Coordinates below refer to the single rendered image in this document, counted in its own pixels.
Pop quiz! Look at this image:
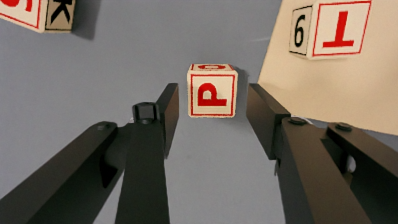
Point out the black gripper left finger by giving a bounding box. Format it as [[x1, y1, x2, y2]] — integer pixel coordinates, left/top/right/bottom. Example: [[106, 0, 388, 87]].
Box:
[[0, 83, 179, 224]]

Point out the beige letter block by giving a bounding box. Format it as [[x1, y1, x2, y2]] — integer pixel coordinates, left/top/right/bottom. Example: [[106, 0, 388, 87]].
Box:
[[289, 0, 374, 60], [0, 0, 76, 33], [187, 64, 238, 117]]

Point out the beige mat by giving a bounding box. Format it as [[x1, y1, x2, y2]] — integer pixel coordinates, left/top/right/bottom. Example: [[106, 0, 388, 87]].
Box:
[[258, 0, 398, 135]]

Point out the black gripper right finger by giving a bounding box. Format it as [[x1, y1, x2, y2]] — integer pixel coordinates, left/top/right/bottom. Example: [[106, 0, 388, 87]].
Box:
[[246, 83, 398, 224]]

